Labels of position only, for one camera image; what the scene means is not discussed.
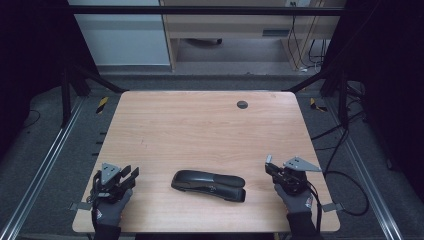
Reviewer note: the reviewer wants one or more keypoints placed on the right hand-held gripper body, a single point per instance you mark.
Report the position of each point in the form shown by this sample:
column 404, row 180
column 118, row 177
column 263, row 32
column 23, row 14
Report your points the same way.
column 293, row 178

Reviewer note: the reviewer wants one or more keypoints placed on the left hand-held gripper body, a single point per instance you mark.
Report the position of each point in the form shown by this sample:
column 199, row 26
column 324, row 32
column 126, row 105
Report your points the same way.
column 110, row 186

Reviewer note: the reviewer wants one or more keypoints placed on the black stapler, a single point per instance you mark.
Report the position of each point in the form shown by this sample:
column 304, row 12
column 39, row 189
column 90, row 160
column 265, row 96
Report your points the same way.
column 206, row 185

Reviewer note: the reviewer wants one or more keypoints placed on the person's left hand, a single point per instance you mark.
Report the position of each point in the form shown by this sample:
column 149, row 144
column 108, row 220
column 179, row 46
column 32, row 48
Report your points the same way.
column 111, row 211

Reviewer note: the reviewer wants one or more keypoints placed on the person's right hand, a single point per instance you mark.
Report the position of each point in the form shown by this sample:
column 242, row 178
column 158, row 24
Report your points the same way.
column 296, row 203

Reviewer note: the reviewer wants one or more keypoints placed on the grey tape tab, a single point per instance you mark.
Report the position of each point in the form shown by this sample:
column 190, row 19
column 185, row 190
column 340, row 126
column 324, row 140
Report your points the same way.
column 331, row 207
column 79, row 206

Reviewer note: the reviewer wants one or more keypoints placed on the yellow black tape strip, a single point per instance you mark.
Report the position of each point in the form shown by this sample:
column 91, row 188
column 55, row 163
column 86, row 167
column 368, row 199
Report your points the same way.
column 102, row 105
column 314, row 104

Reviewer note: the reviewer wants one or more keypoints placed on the white cabinet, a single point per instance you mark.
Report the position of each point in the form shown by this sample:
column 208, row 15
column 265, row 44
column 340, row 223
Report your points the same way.
column 123, row 40

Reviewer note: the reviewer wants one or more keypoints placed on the dark object under desk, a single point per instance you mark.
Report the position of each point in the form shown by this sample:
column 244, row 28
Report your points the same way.
column 203, row 41

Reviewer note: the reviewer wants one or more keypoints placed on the black curtain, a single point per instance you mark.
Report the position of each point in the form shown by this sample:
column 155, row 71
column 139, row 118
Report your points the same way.
column 390, row 83
column 30, row 66

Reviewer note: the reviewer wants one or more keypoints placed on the light wooden desk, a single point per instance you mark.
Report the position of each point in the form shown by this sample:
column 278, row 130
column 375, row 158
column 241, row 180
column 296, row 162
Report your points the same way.
column 230, row 28

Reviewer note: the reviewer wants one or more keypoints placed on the aluminium floor rail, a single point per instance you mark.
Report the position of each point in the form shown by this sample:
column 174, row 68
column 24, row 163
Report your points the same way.
column 40, row 176
column 366, row 180

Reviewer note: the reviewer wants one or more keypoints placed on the black metal frame stand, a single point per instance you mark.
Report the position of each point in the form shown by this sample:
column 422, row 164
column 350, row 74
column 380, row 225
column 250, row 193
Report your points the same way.
column 66, row 96
column 342, row 96

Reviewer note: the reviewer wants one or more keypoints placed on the black horizontal frame bar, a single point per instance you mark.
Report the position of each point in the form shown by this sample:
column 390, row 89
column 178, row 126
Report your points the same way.
column 200, row 10

